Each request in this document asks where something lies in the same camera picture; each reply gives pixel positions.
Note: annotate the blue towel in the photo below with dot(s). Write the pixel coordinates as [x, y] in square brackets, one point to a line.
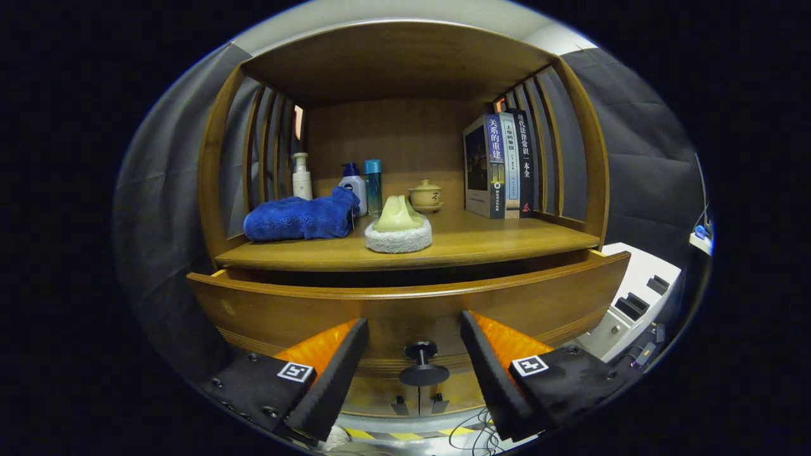
[298, 218]

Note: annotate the white power strip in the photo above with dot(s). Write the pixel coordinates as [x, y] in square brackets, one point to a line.
[701, 242]

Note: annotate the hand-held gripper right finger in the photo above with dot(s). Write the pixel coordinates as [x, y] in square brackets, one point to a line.
[488, 380]

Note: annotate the beige lidded tea cup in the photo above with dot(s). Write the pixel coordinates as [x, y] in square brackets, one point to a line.
[426, 195]

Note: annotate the white storage unit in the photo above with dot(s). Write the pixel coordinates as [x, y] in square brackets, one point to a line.
[633, 278]

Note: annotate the yellow black floor tape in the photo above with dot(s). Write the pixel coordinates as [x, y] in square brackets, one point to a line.
[405, 436]

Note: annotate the wooden cabinet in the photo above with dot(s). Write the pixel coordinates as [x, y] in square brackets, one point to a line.
[393, 63]

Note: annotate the light blue book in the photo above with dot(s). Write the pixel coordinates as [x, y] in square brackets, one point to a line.
[510, 164]

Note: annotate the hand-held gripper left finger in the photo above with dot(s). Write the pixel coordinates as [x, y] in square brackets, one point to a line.
[336, 380]

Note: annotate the black book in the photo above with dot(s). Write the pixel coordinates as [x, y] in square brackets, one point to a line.
[526, 158]

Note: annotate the teal bottle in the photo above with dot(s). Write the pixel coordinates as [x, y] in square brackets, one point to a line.
[373, 183]

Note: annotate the dark blue book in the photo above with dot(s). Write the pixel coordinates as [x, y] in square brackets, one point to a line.
[485, 164]

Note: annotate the white pump bottle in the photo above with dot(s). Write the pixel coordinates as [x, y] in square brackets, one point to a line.
[302, 180]

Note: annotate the wooden drawer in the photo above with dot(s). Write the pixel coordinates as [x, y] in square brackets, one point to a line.
[285, 310]

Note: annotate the white blue-capped lotion bottle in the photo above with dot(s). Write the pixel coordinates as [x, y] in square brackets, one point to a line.
[353, 187]

